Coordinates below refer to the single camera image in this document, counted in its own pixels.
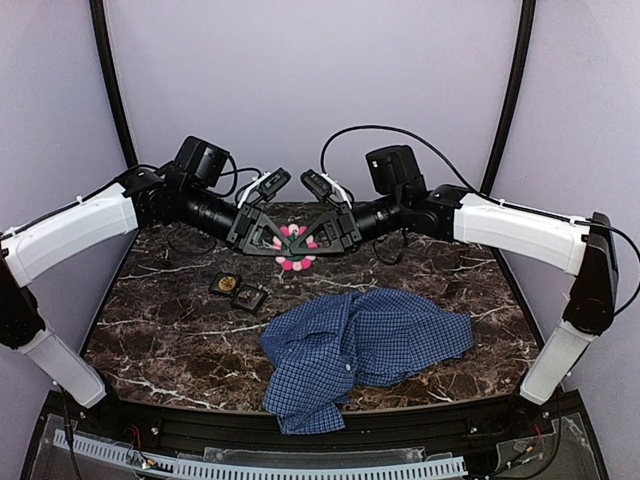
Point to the blue checkered shirt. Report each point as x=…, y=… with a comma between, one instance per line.
x=324, y=348

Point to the pink flower brooch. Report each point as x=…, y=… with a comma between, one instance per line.
x=296, y=256

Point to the middle black display frame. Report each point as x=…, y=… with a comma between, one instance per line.
x=252, y=306

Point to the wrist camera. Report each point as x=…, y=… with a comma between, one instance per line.
x=263, y=188
x=325, y=189

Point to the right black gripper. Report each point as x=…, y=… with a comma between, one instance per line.
x=346, y=226

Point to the left black frame post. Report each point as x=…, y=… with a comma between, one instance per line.
x=110, y=79

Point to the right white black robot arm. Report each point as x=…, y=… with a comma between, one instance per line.
x=577, y=246

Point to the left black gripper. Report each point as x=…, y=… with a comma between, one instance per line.
x=240, y=226

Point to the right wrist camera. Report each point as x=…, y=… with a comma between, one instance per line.
x=325, y=189

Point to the white slotted cable duct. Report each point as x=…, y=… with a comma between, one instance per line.
x=215, y=463

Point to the black aluminium front rail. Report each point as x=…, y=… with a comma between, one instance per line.
x=453, y=426

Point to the left black display frame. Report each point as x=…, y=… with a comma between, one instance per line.
x=213, y=289

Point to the black display frame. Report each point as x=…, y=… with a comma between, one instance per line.
x=213, y=289
x=252, y=306

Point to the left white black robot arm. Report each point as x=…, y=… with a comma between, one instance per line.
x=142, y=196

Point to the black frame post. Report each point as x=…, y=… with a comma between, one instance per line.
x=512, y=91
x=110, y=79

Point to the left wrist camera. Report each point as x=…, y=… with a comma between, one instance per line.
x=263, y=188

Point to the gold round brooch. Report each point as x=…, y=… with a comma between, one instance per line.
x=227, y=284

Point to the right black frame post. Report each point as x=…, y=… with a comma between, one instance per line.
x=512, y=91

